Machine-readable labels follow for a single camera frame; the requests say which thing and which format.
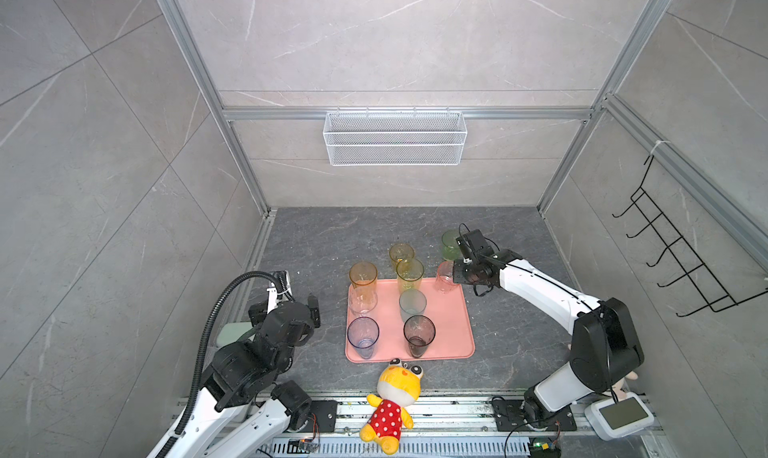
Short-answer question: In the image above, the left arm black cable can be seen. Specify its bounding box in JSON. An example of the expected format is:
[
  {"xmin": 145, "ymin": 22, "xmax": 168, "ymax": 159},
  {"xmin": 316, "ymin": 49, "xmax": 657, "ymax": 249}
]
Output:
[{"xmin": 152, "ymin": 270, "xmax": 292, "ymax": 458}]

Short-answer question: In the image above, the blue tall glass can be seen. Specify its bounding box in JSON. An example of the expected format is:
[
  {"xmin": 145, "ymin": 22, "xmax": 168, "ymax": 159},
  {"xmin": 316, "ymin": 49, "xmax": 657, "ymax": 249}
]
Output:
[{"xmin": 347, "ymin": 316, "xmax": 380, "ymax": 360}]

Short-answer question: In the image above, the dark grey glass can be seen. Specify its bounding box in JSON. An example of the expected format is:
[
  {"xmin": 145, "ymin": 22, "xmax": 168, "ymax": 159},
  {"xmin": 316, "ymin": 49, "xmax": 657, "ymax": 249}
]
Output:
[{"xmin": 403, "ymin": 315, "xmax": 436, "ymax": 358}]

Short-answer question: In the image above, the pink glass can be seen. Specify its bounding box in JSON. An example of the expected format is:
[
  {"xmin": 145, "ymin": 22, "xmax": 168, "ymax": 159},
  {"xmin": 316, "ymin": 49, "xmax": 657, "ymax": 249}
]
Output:
[{"xmin": 433, "ymin": 261, "xmax": 458, "ymax": 294}]

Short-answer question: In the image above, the teal frosted cup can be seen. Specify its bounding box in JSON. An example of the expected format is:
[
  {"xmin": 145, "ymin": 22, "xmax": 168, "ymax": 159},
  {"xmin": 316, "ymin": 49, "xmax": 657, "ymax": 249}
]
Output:
[{"xmin": 398, "ymin": 289, "xmax": 427, "ymax": 322}]

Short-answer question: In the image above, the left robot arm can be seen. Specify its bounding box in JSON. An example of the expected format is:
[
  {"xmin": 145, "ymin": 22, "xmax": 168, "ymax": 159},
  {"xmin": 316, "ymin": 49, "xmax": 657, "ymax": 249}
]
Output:
[{"xmin": 149, "ymin": 295, "xmax": 321, "ymax": 457}]

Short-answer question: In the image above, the tall green glass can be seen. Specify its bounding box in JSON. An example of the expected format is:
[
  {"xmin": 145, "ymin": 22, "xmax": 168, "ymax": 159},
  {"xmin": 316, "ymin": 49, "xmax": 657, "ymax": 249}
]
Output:
[{"xmin": 396, "ymin": 258, "xmax": 425, "ymax": 293}]

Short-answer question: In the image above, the green sponge box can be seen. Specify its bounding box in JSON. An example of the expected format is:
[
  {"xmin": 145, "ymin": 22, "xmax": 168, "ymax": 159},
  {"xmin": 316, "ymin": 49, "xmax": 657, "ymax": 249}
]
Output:
[{"xmin": 215, "ymin": 322, "xmax": 252, "ymax": 348}]

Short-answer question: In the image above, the pink plastic tray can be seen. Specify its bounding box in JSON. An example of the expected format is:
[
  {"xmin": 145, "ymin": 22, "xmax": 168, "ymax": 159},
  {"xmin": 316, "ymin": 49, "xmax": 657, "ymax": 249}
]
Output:
[{"xmin": 368, "ymin": 278, "xmax": 475, "ymax": 362}]

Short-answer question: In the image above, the white wire mesh basket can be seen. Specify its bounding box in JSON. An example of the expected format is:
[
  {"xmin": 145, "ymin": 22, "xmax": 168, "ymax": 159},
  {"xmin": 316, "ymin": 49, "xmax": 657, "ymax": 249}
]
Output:
[{"xmin": 323, "ymin": 111, "xmax": 468, "ymax": 167}]

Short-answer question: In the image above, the white digital scale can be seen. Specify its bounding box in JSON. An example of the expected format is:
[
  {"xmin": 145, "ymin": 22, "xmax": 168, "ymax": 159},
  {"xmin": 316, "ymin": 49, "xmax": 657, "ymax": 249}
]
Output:
[{"xmin": 585, "ymin": 392, "xmax": 655, "ymax": 441}]

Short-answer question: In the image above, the small green glass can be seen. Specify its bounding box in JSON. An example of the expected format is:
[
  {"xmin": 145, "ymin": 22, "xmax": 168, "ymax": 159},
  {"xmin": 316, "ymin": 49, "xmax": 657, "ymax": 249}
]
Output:
[{"xmin": 441, "ymin": 229, "xmax": 463, "ymax": 261}]

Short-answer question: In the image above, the black wire hook rack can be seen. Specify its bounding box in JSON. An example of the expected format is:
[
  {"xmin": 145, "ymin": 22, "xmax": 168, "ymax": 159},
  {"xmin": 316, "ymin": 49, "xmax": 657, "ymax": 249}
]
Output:
[{"xmin": 611, "ymin": 155, "xmax": 767, "ymax": 318}]

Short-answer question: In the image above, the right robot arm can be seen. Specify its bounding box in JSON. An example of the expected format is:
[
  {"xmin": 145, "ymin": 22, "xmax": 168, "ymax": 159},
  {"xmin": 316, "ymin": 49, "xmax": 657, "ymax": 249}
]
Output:
[{"xmin": 452, "ymin": 230, "xmax": 645, "ymax": 429}]

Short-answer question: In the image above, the tall amber glass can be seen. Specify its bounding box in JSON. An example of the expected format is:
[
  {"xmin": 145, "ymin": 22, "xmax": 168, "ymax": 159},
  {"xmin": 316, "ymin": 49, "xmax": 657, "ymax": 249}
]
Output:
[{"xmin": 348, "ymin": 261, "xmax": 378, "ymax": 289}]

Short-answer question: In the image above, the yellow plush toy red dress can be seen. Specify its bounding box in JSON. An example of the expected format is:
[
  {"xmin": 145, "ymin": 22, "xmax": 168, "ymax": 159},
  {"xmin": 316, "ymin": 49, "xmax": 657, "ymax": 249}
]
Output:
[{"xmin": 359, "ymin": 358, "xmax": 423, "ymax": 456}]

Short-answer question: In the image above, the small plush doll striped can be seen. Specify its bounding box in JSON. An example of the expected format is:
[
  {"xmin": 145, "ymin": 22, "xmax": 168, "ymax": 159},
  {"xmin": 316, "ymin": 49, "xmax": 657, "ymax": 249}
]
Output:
[{"xmin": 612, "ymin": 371, "xmax": 638, "ymax": 400}]

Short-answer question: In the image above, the clear glass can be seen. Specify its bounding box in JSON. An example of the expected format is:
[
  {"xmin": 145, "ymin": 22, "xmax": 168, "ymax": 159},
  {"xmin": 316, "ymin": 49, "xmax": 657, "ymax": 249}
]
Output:
[{"xmin": 348, "ymin": 285, "xmax": 378, "ymax": 316}]

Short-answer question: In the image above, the short amber glass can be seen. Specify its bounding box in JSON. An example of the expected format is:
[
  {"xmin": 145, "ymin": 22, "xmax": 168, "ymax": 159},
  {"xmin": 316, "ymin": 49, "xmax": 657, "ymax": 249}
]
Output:
[{"xmin": 388, "ymin": 243, "xmax": 415, "ymax": 270}]

